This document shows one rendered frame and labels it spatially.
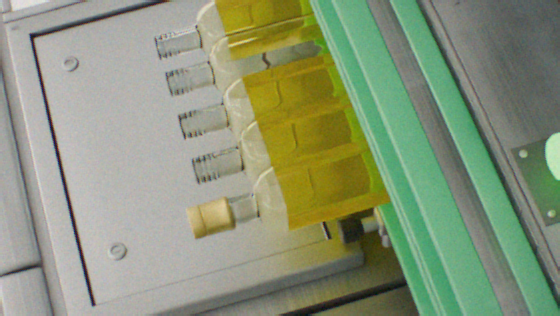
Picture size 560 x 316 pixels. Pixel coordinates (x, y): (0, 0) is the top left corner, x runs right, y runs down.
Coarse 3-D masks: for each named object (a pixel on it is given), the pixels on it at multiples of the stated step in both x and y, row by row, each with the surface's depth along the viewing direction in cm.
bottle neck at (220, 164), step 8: (216, 152) 126; (224, 152) 126; (232, 152) 126; (192, 160) 126; (200, 160) 125; (208, 160) 125; (216, 160) 125; (224, 160) 125; (232, 160) 125; (192, 168) 127; (200, 168) 125; (208, 168) 125; (216, 168) 125; (224, 168) 125; (232, 168) 126; (240, 168) 126; (200, 176) 125; (208, 176) 125; (216, 176) 126; (224, 176) 126; (200, 184) 126
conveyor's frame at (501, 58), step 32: (448, 0) 117; (480, 0) 117; (512, 0) 117; (544, 0) 117; (448, 32) 115; (480, 32) 115; (512, 32) 115; (544, 32) 115; (480, 64) 113; (512, 64) 113; (544, 64) 112; (480, 96) 111; (512, 96) 111; (544, 96) 110; (512, 128) 109; (544, 128) 109; (512, 160) 107; (544, 256) 103
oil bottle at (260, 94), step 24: (264, 72) 129; (288, 72) 129; (312, 72) 129; (336, 72) 129; (240, 96) 128; (264, 96) 128; (288, 96) 127; (312, 96) 127; (336, 96) 128; (240, 120) 127
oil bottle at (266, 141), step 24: (264, 120) 126; (288, 120) 126; (312, 120) 126; (336, 120) 126; (240, 144) 125; (264, 144) 124; (288, 144) 124; (312, 144) 124; (336, 144) 125; (264, 168) 125
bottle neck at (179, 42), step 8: (176, 32) 135; (184, 32) 135; (192, 32) 135; (160, 40) 135; (168, 40) 134; (176, 40) 135; (184, 40) 135; (192, 40) 135; (160, 48) 134; (168, 48) 135; (176, 48) 135; (184, 48) 135; (192, 48) 135; (160, 56) 135; (168, 56) 135; (176, 56) 136
